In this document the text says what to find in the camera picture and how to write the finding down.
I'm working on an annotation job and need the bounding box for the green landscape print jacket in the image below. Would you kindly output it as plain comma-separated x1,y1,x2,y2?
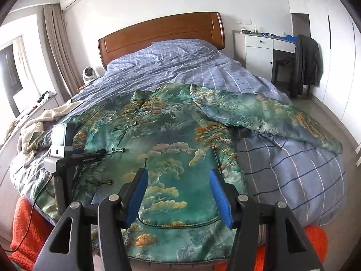
34,82,344,263

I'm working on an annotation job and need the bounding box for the dark stool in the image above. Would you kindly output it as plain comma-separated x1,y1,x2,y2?
272,59,296,83

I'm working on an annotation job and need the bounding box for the brown curtain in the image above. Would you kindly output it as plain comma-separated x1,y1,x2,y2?
43,4,85,99

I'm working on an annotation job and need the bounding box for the orange fuzzy blanket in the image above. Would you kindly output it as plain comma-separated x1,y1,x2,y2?
10,196,329,271

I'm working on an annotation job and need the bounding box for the white desk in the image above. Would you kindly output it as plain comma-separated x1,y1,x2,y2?
233,30,299,84

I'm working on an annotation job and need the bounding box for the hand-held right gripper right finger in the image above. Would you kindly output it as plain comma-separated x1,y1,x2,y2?
209,168,323,271

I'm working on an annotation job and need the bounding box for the wooden bed headboard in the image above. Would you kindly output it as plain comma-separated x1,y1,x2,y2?
98,12,225,71

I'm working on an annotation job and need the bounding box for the cream knitted cloth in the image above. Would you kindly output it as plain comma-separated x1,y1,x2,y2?
17,101,84,161

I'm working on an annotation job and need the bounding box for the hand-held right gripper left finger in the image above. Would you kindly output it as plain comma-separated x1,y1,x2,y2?
39,167,149,271

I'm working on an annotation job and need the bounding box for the dark clutter on windowsill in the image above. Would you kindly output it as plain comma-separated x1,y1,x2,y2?
37,91,56,102

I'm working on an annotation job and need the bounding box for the white wardrobe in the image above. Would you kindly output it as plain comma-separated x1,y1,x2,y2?
282,0,361,159

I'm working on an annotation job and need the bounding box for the black cable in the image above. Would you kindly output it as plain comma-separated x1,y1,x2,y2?
10,173,57,253

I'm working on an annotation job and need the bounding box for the blue plaid bed cover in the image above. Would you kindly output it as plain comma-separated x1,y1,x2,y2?
8,40,346,226

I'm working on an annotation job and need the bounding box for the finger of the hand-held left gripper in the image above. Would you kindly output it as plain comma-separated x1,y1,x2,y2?
85,148,107,163

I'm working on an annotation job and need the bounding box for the white round camera device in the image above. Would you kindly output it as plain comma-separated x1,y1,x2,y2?
82,66,98,84

